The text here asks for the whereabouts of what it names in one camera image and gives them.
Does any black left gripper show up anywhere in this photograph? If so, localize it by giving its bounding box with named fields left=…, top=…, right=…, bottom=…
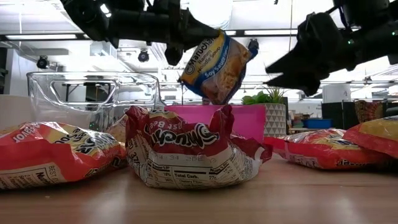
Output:
left=108, top=0, right=221, bottom=67

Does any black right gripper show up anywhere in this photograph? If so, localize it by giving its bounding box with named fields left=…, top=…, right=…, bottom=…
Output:
left=266, top=11, right=358, bottom=97

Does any blue soy sauce ramen package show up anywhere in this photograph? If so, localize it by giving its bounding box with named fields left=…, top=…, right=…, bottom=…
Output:
left=178, top=29, right=252, bottom=106

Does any orange chicken ramen package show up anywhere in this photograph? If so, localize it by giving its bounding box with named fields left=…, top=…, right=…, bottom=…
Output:
left=264, top=128, right=391, bottom=171
left=0, top=120, right=127, bottom=191
left=343, top=115, right=398, bottom=160

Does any red roast beef ramen package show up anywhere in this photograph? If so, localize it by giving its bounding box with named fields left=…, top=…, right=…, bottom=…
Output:
left=106, top=114, right=129, bottom=144

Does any white box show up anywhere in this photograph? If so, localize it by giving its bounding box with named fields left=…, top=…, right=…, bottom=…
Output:
left=322, top=84, right=352, bottom=103

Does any stack of bowls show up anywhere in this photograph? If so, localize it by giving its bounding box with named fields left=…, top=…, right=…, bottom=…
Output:
left=291, top=113, right=305, bottom=128

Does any blue storage bin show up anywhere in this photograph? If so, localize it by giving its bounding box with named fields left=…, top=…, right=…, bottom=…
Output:
left=303, top=118, right=333, bottom=129

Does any potted succulent in patterned pot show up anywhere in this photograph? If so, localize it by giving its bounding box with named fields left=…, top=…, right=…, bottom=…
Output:
left=241, top=86, right=289, bottom=138

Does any black ceiling spotlight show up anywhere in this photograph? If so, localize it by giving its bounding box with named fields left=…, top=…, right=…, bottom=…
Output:
left=137, top=49, right=150, bottom=63
left=247, top=39, right=259, bottom=60
left=36, top=55, right=50, bottom=70

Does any low white shelf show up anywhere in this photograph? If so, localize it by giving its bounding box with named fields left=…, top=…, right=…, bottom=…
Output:
left=288, top=126, right=337, bottom=133

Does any black cabinet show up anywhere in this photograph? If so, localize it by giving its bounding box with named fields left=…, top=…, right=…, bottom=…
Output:
left=321, top=101, right=356, bottom=131

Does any pink plastic bin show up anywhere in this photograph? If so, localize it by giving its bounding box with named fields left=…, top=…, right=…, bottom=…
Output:
left=164, top=104, right=267, bottom=144

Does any orange mandala tapestry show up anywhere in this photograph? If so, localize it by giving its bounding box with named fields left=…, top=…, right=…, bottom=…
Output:
left=354, top=99, right=386, bottom=124

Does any clear plastic bin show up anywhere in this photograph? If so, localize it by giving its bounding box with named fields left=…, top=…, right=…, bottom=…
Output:
left=26, top=70, right=167, bottom=133

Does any black beam with light panels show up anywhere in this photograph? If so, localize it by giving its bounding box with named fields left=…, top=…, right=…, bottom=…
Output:
left=0, top=28, right=299, bottom=42

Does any silver ventilation duct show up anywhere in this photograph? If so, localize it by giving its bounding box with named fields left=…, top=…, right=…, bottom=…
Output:
left=188, top=0, right=234, bottom=30

